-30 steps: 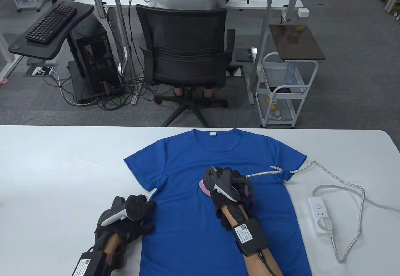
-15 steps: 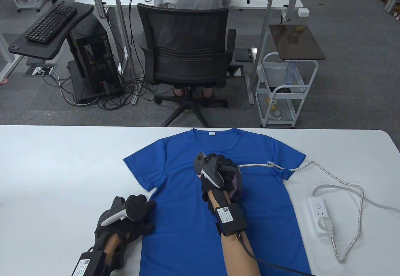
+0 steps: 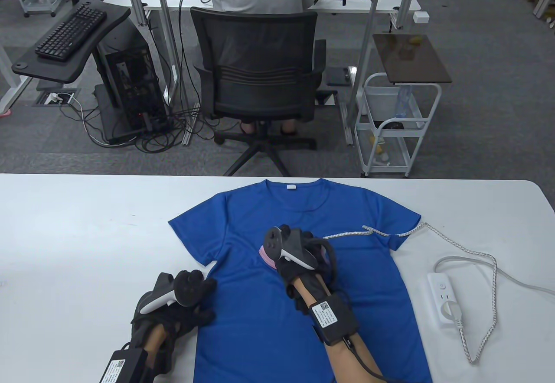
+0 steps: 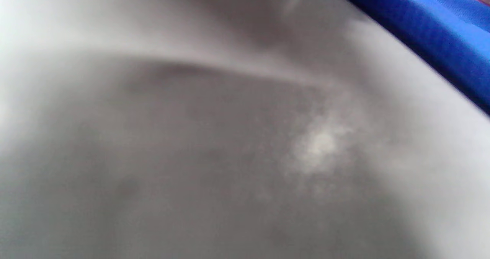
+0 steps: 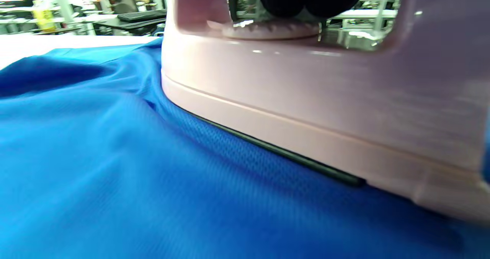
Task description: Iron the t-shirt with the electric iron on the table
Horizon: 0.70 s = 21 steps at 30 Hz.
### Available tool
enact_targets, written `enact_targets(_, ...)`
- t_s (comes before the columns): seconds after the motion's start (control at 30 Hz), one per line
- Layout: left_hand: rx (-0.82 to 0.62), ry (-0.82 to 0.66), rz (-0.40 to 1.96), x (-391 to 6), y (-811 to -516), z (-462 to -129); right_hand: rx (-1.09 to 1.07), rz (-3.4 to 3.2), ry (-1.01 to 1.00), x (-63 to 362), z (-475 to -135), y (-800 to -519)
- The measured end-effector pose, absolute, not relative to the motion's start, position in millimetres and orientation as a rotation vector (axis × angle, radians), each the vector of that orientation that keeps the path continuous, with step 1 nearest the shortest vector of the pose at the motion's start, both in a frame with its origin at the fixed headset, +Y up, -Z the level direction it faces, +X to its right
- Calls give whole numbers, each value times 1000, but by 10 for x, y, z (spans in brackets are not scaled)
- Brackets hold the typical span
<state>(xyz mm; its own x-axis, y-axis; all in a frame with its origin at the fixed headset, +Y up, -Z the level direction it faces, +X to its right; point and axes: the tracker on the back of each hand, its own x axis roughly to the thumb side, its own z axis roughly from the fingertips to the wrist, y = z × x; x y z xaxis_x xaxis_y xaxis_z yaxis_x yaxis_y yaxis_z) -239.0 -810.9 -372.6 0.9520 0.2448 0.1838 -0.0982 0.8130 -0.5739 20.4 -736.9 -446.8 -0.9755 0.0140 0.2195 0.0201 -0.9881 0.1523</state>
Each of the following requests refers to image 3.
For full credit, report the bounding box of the clear plastic water bottle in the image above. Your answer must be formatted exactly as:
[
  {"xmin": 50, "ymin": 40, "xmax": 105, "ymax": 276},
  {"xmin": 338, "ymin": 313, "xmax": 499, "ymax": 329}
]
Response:
[{"xmin": 394, "ymin": 85, "xmax": 413, "ymax": 118}]

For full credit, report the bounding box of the white table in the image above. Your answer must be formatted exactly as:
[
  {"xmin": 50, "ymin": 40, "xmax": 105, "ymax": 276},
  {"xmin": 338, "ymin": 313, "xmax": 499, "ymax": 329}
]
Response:
[{"xmin": 0, "ymin": 174, "xmax": 555, "ymax": 383}]

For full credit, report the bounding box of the black cable bundle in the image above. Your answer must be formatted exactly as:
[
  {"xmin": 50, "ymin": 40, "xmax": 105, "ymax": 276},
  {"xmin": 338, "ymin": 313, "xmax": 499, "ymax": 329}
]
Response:
[{"xmin": 61, "ymin": 93, "xmax": 217, "ymax": 154}]

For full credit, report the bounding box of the black white controller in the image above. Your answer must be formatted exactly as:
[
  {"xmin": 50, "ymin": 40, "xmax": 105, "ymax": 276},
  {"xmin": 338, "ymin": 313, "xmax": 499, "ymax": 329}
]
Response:
[
  {"xmin": 264, "ymin": 226, "xmax": 338, "ymax": 292},
  {"xmin": 131, "ymin": 273, "xmax": 205, "ymax": 344}
]

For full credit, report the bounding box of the black wrist sensor box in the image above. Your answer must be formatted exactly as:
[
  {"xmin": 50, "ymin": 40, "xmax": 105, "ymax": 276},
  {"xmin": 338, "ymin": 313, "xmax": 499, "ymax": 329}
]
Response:
[
  {"xmin": 100, "ymin": 347, "xmax": 156, "ymax": 383},
  {"xmin": 310, "ymin": 295, "xmax": 359, "ymax": 345}
]

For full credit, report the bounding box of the person's left hand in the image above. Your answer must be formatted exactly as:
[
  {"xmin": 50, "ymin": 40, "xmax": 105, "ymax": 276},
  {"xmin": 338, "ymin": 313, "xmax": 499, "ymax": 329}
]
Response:
[{"xmin": 131, "ymin": 269, "xmax": 218, "ymax": 341}]

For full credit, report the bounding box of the person's right hand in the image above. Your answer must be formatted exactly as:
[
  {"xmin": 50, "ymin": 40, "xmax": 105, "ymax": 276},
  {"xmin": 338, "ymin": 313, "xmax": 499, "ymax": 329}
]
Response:
[{"xmin": 274, "ymin": 225, "xmax": 336, "ymax": 310}]

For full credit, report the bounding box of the person's left forearm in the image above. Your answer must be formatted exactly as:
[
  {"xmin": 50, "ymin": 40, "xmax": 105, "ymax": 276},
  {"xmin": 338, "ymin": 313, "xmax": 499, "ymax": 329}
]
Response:
[{"xmin": 141, "ymin": 325, "xmax": 176, "ymax": 373}]

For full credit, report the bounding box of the person's right forearm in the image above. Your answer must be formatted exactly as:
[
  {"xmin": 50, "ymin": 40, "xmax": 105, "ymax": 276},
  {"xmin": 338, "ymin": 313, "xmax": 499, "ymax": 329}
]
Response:
[{"xmin": 291, "ymin": 270, "xmax": 384, "ymax": 383}]

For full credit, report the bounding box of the floor socket box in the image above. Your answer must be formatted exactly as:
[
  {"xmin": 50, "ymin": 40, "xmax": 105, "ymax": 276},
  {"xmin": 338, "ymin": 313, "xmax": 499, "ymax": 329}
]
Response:
[{"xmin": 34, "ymin": 90, "xmax": 81, "ymax": 106}]

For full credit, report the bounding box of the white power strip cable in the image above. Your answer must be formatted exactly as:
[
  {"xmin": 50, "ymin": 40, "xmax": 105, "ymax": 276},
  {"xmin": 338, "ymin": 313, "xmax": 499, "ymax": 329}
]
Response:
[{"xmin": 434, "ymin": 256, "xmax": 555, "ymax": 293}]

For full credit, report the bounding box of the black keyboard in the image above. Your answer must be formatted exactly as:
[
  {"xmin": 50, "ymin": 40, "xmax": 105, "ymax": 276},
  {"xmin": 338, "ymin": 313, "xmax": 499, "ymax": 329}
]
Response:
[{"xmin": 35, "ymin": 4, "xmax": 107, "ymax": 62}]

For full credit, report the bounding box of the black keyboard tray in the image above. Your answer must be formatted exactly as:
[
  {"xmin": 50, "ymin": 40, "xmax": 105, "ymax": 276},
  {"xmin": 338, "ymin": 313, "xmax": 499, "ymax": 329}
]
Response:
[{"xmin": 12, "ymin": 1, "xmax": 131, "ymax": 84}]

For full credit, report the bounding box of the black mesh office chair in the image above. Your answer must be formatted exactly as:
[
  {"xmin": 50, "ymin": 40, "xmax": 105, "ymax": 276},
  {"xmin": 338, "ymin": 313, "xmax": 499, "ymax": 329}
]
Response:
[{"xmin": 190, "ymin": 7, "xmax": 339, "ymax": 177}]

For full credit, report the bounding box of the small yellow item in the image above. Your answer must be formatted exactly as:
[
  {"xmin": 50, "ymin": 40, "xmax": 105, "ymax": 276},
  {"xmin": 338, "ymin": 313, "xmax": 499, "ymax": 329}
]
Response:
[{"xmin": 369, "ymin": 135, "xmax": 389, "ymax": 162}]

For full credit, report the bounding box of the white rolling cart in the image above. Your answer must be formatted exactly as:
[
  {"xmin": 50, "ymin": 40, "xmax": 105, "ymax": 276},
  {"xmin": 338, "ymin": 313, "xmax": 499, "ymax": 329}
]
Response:
[{"xmin": 354, "ymin": 72, "xmax": 442, "ymax": 178}]

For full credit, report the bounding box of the blue t-shirt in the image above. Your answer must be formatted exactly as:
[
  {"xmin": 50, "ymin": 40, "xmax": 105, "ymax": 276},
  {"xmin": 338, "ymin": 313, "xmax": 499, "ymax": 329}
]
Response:
[{"xmin": 168, "ymin": 179, "xmax": 433, "ymax": 383}]

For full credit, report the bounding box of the white braided iron cord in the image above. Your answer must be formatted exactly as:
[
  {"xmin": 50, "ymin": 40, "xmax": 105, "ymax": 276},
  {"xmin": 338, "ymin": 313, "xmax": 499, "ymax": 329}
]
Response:
[{"xmin": 323, "ymin": 222, "xmax": 498, "ymax": 364}]

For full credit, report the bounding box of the black computer tower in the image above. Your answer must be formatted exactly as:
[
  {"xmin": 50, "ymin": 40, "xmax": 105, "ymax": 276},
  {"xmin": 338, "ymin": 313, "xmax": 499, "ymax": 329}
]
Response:
[{"xmin": 93, "ymin": 32, "xmax": 173, "ymax": 144}]

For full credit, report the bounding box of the brown cart top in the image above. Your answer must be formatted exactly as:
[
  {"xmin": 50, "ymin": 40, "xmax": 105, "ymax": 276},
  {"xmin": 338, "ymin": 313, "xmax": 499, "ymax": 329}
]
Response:
[{"xmin": 373, "ymin": 33, "xmax": 452, "ymax": 84}]

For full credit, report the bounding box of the white power strip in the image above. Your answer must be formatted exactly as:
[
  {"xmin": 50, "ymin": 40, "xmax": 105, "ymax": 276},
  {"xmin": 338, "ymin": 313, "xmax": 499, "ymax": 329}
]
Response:
[{"xmin": 427, "ymin": 273, "xmax": 462, "ymax": 327}]

